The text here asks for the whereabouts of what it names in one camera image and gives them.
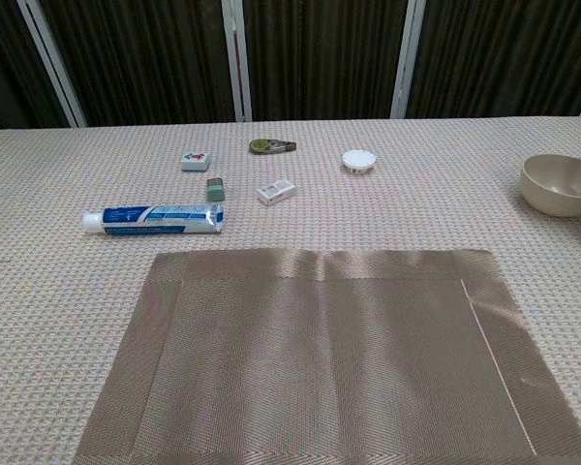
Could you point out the olive correction tape dispenser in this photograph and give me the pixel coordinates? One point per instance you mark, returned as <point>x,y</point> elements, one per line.
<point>261,146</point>

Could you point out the small white cardboard box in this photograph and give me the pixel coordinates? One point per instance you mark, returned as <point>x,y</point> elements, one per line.
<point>276,192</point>

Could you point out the small green block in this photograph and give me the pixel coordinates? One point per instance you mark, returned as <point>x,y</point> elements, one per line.
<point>216,191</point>

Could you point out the light brown bowl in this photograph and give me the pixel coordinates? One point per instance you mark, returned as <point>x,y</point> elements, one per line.
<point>547,194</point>

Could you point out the brown woven placemat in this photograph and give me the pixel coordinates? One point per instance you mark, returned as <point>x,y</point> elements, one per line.
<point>295,363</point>

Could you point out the white mahjong tile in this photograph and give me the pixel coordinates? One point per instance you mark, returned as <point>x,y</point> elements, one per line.
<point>195,162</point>

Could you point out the blue and white toothpaste tube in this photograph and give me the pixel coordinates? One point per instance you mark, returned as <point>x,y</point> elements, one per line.
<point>150,220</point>

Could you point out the white round cap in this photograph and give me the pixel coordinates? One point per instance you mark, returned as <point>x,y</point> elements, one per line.
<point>358,159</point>

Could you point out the beige woven tablecloth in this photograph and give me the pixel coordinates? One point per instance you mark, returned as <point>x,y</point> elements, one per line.
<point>53,290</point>

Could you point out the dark fabric screen panel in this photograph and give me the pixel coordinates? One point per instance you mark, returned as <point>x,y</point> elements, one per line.
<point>503,53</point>
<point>319,58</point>
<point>145,58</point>
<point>5,58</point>

